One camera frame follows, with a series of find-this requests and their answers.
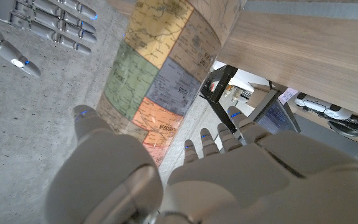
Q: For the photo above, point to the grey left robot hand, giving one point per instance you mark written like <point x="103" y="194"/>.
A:
<point x="228" y="186"/>

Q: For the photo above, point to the rolled map tube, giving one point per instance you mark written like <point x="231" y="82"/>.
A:
<point x="154" y="62"/>

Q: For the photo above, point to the black computer monitor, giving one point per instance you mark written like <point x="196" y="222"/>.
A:
<point x="275" y="118"/>

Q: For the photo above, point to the white game controller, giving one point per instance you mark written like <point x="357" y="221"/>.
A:
<point x="319" y="105"/>

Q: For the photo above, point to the pink sticky note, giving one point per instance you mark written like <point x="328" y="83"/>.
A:
<point x="287" y="95"/>

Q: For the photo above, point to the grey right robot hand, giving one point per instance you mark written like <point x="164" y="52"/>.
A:
<point x="42" y="18"/>

